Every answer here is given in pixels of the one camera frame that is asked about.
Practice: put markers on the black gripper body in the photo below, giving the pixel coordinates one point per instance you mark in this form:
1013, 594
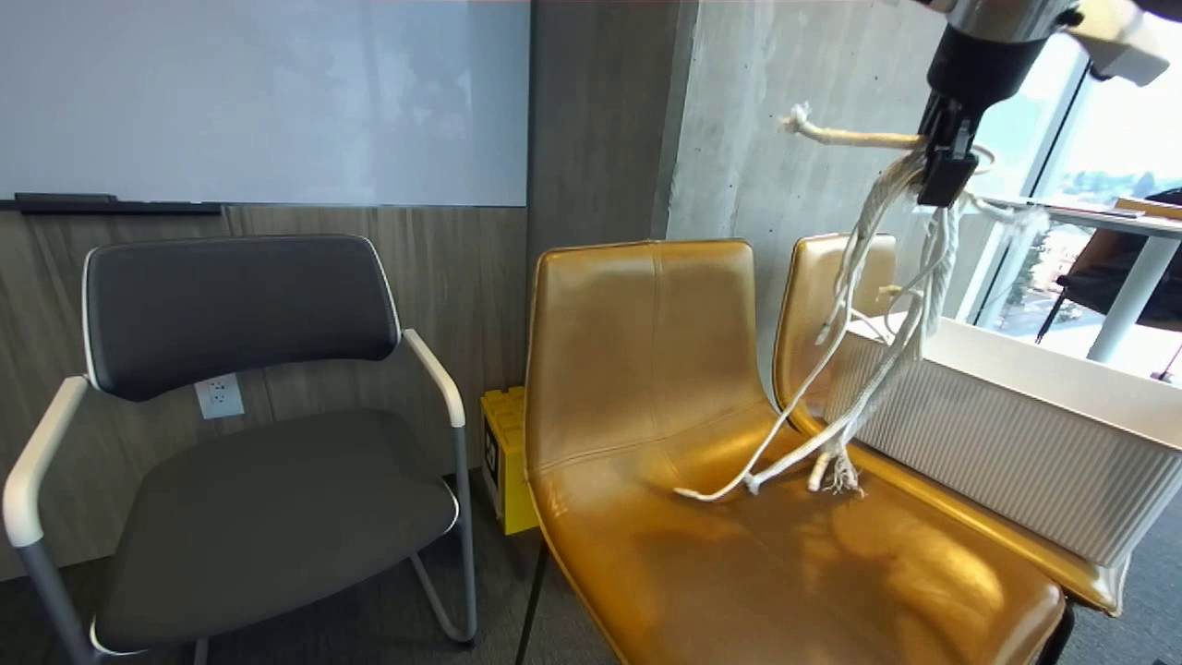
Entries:
981, 77

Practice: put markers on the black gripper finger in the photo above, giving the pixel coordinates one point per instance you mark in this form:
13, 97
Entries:
967, 154
934, 166

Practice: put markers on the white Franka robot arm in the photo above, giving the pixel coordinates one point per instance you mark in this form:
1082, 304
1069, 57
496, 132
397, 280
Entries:
1002, 15

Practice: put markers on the dark office chair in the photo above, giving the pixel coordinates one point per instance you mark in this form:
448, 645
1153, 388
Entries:
1104, 264

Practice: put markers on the white plastic basket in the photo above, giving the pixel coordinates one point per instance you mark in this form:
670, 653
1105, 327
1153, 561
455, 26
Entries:
1021, 444

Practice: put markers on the grey chair with white armrests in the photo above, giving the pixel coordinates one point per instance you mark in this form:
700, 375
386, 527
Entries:
262, 520

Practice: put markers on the white table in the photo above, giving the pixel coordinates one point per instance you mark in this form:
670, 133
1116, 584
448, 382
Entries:
1146, 245

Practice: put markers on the yellow box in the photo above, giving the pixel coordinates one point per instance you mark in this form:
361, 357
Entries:
513, 463

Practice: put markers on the black whiteboard marker tray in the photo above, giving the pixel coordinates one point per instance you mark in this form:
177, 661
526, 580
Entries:
113, 205

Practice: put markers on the wall whiteboard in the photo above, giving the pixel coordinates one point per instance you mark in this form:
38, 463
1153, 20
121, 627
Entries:
262, 97

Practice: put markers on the white wall outlet plate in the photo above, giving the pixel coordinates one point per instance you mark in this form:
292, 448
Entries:
220, 398

